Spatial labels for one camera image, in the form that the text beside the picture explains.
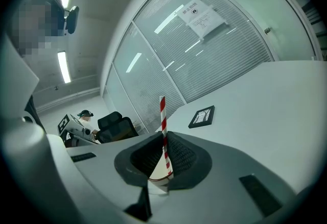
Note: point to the black head-worn camera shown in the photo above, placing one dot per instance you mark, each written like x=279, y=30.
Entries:
x=72, y=19

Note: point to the black mesh office chair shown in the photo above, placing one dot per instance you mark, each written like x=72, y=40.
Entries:
x=116, y=127

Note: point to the white paper notice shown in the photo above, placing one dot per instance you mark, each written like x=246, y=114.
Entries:
x=201, y=17

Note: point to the person's head with teal cap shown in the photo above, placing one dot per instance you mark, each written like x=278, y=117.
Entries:
x=35, y=21

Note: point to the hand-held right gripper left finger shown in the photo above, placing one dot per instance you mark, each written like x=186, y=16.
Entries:
x=139, y=158

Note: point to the black framed flat panel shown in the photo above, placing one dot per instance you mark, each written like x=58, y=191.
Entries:
x=202, y=117

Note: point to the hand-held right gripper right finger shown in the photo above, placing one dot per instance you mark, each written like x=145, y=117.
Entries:
x=189, y=160

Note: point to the white paper cup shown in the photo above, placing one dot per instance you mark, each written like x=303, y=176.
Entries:
x=159, y=173

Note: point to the red white striped straw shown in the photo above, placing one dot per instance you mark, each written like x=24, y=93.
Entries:
x=163, y=121

